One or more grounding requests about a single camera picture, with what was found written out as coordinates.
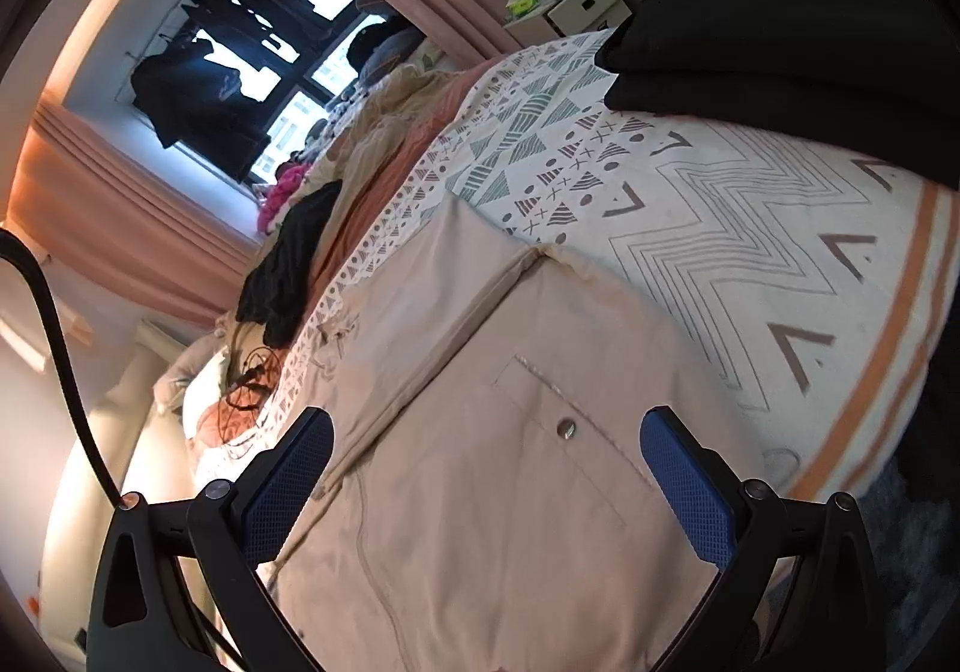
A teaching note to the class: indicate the yellow green item on cabinet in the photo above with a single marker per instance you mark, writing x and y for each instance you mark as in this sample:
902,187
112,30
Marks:
519,8

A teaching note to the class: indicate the beige jacket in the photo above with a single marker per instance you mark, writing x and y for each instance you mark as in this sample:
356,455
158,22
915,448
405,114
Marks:
486,506

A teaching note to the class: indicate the white bedside drawer cabinet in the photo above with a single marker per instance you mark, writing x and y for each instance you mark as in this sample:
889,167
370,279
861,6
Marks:
555,19

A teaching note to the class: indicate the blue shaggy rug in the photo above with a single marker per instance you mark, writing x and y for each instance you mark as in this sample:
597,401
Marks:
915,543

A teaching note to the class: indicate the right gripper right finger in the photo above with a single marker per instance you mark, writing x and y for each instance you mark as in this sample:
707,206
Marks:
702,490

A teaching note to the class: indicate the cream crumpled bedding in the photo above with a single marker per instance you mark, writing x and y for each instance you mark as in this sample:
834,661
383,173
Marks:
375,124

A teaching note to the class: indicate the pink knitted item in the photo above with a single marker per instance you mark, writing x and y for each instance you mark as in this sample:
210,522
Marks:
288,177

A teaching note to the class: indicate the white patterned geometric blanket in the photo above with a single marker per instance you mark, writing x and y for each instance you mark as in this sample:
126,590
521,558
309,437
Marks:
816,281

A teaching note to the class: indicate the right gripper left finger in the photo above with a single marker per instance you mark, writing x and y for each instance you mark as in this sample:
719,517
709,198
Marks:
273,489

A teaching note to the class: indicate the dark hanging clothes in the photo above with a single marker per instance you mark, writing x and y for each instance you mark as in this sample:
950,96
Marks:
197,90

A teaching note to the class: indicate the black knitted garment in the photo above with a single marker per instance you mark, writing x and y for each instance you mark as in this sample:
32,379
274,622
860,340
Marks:
275,293

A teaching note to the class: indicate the black clothed person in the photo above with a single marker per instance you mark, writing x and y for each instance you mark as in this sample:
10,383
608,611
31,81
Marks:
878,77

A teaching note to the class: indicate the white pillow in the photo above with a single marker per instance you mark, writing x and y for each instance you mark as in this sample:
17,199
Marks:
191,390

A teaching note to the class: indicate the pink curtain left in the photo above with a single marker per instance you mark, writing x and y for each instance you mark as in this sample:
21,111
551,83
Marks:
110,219

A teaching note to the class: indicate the rust orange blanket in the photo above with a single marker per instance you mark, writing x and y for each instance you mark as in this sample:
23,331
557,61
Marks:
254,370

